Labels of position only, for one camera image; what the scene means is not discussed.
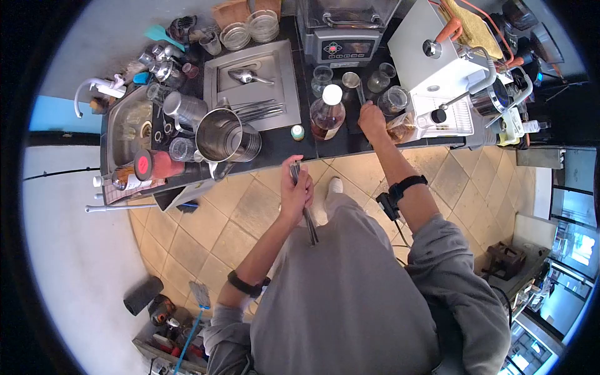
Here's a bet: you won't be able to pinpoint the metal jigger with handle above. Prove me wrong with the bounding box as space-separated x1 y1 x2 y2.
342 71 367 107

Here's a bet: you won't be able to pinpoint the black wrist band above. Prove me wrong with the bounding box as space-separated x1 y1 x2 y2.
375 175 428 221
228 270 272 299

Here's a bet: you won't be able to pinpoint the ribbed clear glass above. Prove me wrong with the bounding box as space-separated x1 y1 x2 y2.
168 137 197 163

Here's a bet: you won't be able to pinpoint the person's legs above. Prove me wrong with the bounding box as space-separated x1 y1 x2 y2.
309 177 371 235

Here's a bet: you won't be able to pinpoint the steel milk pitcher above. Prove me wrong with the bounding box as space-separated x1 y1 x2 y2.
470 77 512 117

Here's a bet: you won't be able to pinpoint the red lidded container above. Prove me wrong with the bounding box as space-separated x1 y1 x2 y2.
133 148 186 182

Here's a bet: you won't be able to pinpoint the clear bag with amber contents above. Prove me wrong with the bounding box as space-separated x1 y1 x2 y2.
386 112 418 144

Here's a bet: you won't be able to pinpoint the person's left fingers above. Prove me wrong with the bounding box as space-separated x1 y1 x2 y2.
281 155 315 207

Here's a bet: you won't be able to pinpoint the blender with black base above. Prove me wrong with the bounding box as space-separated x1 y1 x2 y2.
295 0 404 69

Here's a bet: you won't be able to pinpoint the yellow cloth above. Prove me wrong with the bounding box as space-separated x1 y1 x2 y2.
442 0 503 60

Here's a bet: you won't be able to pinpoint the black cylinder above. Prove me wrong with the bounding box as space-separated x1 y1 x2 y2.
123 275 165 317

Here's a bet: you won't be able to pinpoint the row of metal bar utensils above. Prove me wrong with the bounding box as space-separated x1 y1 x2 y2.
232 98 285 124

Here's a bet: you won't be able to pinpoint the steel sink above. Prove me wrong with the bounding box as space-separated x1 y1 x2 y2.
106 86 154 175

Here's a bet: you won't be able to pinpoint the white tap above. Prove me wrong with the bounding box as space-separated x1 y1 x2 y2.
73 77 128 119

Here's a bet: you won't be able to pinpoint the blue handled brush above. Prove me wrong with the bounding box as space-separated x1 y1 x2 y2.
173 281 212 375

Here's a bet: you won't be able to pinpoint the dark wooden stool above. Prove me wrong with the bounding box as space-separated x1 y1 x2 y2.
482 241 527 281

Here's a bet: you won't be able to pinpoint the large steel pitcher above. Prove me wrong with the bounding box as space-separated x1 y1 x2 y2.
195 107 263 166

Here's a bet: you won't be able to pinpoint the lying bottle with white cap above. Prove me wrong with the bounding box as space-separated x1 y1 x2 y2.
92 166 153 191

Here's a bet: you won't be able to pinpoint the small clear tumbler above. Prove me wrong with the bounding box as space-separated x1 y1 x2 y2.
199 31 222 56

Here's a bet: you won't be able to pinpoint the pale yellow plastic container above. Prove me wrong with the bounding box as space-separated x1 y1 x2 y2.
496 107 526 147

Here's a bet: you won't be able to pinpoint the person's left hand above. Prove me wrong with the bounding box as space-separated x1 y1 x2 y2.
280 155 315 229

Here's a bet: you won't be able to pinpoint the orange and black tool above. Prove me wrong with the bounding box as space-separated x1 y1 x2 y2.
148 294 177 327

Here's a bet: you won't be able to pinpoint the white espresso machine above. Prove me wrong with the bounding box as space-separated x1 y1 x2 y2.
387 0 498 142

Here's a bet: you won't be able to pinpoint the steel jug with handle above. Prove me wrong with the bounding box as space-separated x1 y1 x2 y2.
162 90 209 135

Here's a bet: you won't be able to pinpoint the crate of tools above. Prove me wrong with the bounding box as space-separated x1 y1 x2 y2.
132 323 210 375

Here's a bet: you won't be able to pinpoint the person's body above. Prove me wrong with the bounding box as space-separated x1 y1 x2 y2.
202 192 513 375

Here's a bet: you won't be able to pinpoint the large metal spoon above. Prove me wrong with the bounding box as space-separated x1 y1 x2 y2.
228 68 275 86

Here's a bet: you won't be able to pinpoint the teal silicone spatula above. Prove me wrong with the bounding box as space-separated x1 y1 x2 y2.
143 24 186 53

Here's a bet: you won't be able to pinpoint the white pole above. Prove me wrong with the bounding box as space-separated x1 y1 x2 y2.
85 202 163 214

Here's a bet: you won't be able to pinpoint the person's right hand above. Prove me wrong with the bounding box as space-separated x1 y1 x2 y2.
358 101 387 143

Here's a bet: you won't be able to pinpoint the amber bottle with white cap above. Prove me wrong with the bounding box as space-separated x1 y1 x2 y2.
309 84 347 142

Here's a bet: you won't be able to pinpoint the cluster of small steel cups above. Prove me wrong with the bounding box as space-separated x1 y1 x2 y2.
138 43 186 83

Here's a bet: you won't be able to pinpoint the wide clear glass cup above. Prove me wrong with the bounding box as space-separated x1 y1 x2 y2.
377 85 410 117

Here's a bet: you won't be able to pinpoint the glass display cabinet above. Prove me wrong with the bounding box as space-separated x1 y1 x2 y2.
508 213 600 375

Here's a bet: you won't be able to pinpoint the steel drainer tray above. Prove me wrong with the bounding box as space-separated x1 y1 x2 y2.
203 39 302 132

